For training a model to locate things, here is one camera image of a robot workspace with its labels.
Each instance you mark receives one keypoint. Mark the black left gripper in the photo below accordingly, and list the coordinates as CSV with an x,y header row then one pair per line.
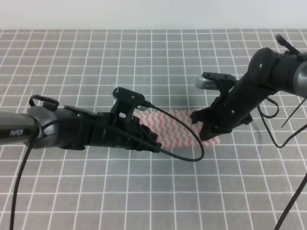
x,y
103,137

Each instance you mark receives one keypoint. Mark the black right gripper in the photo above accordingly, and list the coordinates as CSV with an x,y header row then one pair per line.
x,y
224,115

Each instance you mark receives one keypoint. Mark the pink white wavy striped towel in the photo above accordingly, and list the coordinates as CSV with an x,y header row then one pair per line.
x,y
171,134

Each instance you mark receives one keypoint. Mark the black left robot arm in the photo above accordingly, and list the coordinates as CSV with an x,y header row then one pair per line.
x,y
74,128

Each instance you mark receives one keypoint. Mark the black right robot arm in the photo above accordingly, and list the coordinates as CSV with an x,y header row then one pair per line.
x,y
268,73

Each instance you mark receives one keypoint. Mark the grey grid tablecloth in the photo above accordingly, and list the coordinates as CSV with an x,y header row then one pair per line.
x,y
244,183

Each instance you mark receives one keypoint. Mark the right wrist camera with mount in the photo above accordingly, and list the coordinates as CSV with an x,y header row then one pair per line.
x,y
216,82

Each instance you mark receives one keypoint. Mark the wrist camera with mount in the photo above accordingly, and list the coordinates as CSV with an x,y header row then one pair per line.
x,y
126,102
216,82

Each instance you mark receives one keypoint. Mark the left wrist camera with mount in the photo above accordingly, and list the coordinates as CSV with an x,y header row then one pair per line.
x,y
126,102

